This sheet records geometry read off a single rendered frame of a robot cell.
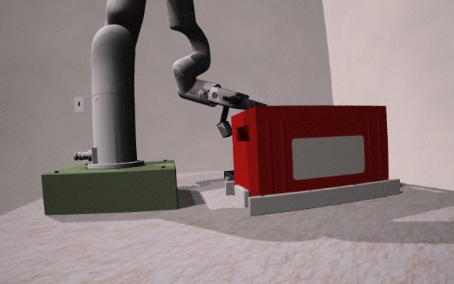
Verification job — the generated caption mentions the red crate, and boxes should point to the red crate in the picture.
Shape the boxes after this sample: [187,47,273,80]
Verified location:
[233,105,388,197]

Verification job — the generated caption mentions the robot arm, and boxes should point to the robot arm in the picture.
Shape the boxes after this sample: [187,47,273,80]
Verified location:
[74,0,214,169]

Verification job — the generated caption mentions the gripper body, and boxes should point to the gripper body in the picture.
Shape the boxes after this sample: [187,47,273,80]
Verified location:
[208,84,249,110]

